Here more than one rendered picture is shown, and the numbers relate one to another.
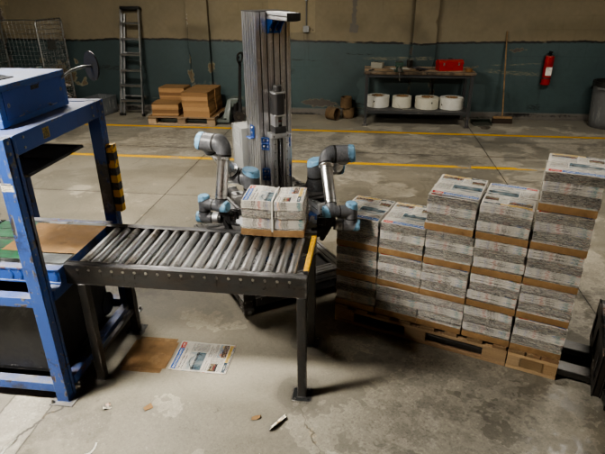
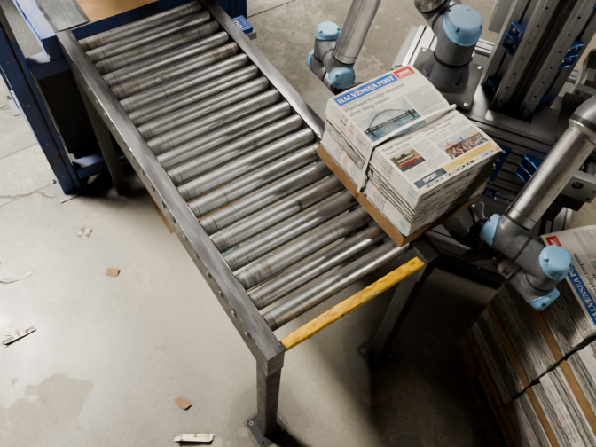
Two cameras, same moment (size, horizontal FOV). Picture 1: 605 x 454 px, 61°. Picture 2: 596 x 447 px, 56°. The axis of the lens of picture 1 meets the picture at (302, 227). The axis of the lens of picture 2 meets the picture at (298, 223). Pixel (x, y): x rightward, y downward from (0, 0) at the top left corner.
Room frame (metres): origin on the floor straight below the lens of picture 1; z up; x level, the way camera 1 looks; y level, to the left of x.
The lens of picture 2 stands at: (2.01, -0.36, 2.08)
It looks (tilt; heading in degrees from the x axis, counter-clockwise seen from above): 57 degrees down; 44
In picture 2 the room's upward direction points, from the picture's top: 6 degrees clockwise
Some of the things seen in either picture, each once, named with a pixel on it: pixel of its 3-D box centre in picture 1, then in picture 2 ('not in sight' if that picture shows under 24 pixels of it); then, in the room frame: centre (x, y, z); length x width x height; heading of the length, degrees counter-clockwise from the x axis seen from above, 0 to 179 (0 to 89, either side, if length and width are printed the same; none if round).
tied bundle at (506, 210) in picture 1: (507, 213); not in sight; (2.80, -1.22, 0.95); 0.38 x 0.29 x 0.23; 153
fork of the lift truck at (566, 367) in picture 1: (501, 351); not in sight; (2.64, -1.26, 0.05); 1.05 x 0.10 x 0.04; 64
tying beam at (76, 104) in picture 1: (4, 123); not in sight; (2.79, 1.62, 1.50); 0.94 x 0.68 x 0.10; 173
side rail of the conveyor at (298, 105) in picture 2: (210, 238); (295, 113); (2.91, 0.58, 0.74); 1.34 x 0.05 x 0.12; 83
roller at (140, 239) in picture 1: (132, 248); (168, 59); (2.71, 1.00, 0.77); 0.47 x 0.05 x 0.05; 173
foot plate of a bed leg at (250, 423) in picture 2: (302, 394); (266, 426); (2.33, 0.01, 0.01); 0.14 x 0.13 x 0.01; 173
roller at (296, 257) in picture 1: (296, 257); (338, 281); (2.59, 0.03, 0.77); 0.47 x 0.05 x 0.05; 173
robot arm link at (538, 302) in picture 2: (351, 224); (534, 286); (2.95, -0.31, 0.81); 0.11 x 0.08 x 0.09; 83
